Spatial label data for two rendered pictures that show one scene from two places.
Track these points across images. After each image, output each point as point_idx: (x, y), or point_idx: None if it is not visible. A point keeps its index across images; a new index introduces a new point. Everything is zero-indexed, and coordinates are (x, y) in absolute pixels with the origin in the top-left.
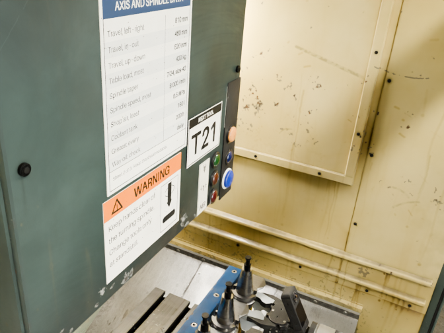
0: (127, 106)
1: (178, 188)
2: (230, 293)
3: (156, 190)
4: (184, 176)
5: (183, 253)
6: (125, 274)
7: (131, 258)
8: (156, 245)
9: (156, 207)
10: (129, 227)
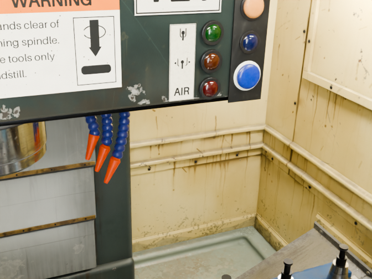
0: None
1: (115, 37)
2: (288, 275)
3: (61, 17)
4: (132, 26)
5: (347, 257)
6: (3, 107)
7: (14, 91)
8: (70, 99)
9: (63, 44)
10: (5, 45)
